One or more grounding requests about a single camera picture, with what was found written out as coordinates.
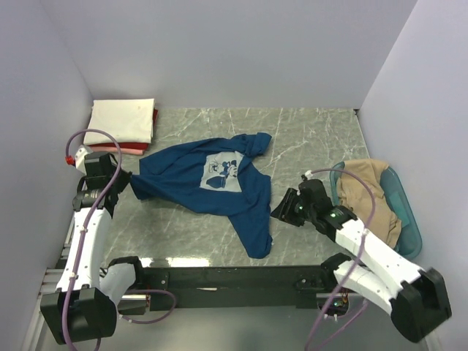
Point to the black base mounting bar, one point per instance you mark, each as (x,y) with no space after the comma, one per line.
(301,286)

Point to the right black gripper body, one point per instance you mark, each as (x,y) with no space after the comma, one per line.
(294,210)

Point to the folded pink t shirt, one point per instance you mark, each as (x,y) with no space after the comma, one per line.
(129,151)

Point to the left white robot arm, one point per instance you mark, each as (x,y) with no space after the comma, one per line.
(84,305)

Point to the tan t shirt in bin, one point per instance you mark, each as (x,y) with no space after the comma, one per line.
(359,190)

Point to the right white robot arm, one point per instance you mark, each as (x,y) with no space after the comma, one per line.
(415,299)

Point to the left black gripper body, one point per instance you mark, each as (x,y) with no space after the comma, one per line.
(122,180)

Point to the folded cream t shirt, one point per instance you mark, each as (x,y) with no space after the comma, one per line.
(126,120)

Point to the blue printed t shirt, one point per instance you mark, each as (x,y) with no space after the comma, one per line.
(215,176)

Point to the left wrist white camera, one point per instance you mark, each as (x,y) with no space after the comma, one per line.
(78,160)

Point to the teal plastic bin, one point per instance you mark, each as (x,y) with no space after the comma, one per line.
(409,243)

